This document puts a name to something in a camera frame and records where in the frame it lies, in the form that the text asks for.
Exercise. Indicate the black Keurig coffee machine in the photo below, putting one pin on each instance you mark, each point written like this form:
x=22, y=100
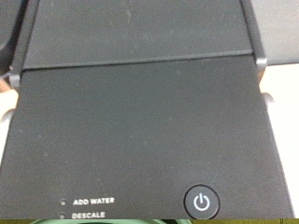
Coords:
x=140, y=124

